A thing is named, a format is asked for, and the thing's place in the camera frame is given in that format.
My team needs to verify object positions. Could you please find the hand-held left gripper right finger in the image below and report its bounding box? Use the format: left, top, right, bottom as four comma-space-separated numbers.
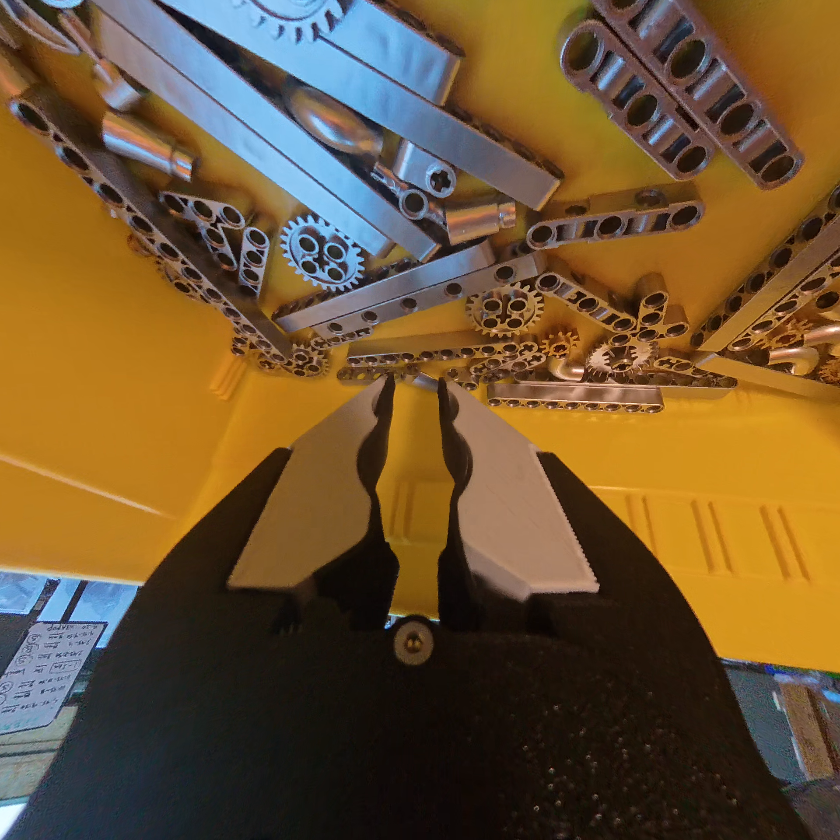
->
437, 381, 602, 634

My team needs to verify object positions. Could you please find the yellow bin with grey parts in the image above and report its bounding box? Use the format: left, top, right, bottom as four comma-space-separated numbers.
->
0, 0, 840, 670

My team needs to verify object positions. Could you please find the pile of grey building parts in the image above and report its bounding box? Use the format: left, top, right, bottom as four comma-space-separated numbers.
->
0, 0, 840, 414

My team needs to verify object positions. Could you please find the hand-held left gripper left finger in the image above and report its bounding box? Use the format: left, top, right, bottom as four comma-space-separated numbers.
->
226, 377, 399, 634

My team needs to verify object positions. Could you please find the white printed sheet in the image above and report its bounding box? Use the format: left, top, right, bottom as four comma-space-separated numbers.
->
0, 621, 106, 736

